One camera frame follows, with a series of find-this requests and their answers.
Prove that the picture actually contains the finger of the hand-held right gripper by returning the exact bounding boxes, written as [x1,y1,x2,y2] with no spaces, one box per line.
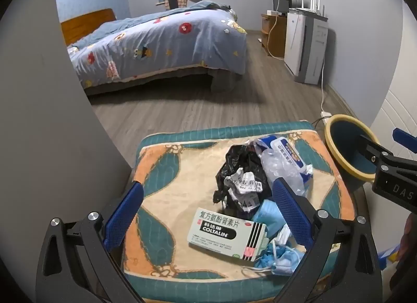
[393,128,417,153]
[358,134,395,180]

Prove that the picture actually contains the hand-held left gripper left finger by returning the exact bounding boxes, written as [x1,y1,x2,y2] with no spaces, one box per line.
[35,181,144,303]

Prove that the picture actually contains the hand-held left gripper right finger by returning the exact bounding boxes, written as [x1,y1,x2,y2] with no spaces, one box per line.
[272,177,382,303]

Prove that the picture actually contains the yellow rimmed teal trash bin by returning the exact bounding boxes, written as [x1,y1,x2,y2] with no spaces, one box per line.
[325,114,383,189]

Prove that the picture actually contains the light blue face mask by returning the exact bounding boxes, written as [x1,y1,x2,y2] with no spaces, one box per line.
[251,199,289,235]
[243,241,307,274]

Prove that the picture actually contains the clear plastic bag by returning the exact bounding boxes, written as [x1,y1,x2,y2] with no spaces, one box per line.
[254,138,307,196]

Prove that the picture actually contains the white label paper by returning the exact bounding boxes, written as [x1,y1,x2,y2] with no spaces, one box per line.
[226,168,264,211]

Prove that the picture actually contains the white blue wipes packet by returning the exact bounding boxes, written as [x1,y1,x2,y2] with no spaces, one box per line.
[261,134,313,186]

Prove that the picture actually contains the white green medicine box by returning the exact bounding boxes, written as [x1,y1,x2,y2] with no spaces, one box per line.
[187,207,269,262]

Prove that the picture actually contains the black plastic bag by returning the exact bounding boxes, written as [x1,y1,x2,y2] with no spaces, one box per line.
[213,143,272,212]

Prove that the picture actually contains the person's right hand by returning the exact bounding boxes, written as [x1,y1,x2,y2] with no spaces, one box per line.
[402,213,417,256]

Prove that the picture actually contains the white panelled wardrobe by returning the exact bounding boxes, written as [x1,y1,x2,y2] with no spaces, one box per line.
[371,91,417,160]

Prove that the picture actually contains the blue cardboard box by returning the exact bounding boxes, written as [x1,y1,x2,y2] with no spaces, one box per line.
[379,244,401,271]

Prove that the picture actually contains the teal orange patterned mat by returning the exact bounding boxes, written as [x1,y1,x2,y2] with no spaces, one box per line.
[122,121,357,302]

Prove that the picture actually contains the white air purifier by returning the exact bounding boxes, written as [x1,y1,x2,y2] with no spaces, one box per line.
[284,8,328,85]

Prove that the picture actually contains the wooden cabinet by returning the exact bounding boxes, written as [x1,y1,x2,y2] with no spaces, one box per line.
[261,13,288,59]

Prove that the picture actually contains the white router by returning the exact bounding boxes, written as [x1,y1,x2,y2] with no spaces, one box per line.
[295,0,326,16]

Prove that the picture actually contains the bed with blue duvet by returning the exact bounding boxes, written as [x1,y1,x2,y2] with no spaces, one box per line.
[67,0,248,90]

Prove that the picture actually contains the wooden headboard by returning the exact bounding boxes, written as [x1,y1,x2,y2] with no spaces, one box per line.
[61,8,117,46]

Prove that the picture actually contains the white power cable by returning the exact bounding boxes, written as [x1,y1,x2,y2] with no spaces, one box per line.
[320,29,327,115]

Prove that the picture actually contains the cream cable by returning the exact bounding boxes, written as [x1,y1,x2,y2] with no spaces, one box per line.
[266,13,285,59]

